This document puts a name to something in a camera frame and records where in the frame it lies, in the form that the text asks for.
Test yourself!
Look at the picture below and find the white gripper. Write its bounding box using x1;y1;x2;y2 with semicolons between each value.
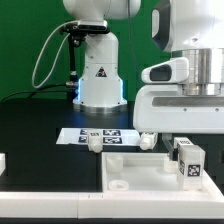
133;85;224;161

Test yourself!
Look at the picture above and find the white square tabletop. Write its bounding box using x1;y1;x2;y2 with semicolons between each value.
101;152;222;197

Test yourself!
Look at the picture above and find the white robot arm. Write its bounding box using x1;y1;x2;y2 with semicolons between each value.
63;0;224;149

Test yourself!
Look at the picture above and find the white sheet with markers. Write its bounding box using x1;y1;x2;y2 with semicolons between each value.
56;128;140;146

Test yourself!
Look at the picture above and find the white L-shaped fence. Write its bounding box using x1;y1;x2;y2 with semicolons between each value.
0;192;224;220

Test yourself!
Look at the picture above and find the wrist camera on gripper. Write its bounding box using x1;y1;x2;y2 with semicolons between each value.
141;57;189;84

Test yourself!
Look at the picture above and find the black camera on stand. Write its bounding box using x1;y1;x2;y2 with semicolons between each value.
59;20;110;87

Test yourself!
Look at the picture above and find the black cable on table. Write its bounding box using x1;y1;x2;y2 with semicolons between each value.
0;83;78;104

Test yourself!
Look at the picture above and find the grey looped cable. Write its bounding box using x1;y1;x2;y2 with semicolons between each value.
31;21;78;90

